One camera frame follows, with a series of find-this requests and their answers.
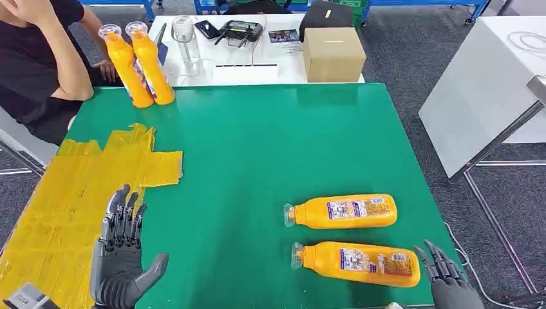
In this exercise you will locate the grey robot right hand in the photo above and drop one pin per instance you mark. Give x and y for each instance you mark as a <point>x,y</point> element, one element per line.
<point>452,290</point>

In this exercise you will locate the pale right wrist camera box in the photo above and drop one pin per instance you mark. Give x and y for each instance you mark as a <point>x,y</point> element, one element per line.
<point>394,305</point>

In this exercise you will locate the black remote controller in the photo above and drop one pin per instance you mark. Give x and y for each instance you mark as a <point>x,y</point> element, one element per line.
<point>241,30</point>

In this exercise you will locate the yellow taped plastic sheet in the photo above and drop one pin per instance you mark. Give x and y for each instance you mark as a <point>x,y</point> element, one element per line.
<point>64,204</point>

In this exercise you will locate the seated person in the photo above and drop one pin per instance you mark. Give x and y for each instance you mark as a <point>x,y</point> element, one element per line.
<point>30,64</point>

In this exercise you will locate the white table with metal frame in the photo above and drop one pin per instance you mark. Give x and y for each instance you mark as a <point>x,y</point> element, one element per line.
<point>482,94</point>

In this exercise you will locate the green table mat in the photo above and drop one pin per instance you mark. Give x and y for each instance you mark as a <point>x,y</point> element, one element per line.
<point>256,149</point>

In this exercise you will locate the black bag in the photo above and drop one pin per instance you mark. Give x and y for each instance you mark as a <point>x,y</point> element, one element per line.
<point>324,17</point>

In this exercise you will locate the orange drink bottle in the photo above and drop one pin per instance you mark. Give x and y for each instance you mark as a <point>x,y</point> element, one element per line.
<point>128,72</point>
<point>324,260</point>
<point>153,68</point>
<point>315,213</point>

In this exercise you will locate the printed photo card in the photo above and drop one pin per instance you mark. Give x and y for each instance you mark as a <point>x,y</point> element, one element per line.
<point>283,36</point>

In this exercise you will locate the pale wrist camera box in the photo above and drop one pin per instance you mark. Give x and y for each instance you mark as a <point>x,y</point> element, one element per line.
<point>27,298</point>
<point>394,305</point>

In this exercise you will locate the green crate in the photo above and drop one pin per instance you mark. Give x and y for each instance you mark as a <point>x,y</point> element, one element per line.
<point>356,6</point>

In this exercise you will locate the brown cardboard box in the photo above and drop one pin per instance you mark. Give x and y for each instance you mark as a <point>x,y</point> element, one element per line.
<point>335,57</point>

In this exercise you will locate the black chair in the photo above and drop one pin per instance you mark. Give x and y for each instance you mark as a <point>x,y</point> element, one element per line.
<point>258,7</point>

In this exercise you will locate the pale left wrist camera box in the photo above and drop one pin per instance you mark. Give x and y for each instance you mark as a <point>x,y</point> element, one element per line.
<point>27,298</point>

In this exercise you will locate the blue metal frame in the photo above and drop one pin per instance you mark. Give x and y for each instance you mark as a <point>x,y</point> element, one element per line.
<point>418,3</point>

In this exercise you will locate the black smartphone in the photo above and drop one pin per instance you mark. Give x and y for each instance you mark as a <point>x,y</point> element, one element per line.
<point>207,29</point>

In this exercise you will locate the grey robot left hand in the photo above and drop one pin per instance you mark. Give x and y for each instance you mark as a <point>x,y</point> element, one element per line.
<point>117,273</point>

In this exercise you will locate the person's hand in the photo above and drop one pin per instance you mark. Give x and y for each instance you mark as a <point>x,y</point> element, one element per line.
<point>105,71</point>

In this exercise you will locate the dark blue notebook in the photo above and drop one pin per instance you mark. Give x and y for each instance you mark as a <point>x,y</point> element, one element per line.
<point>162,49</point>

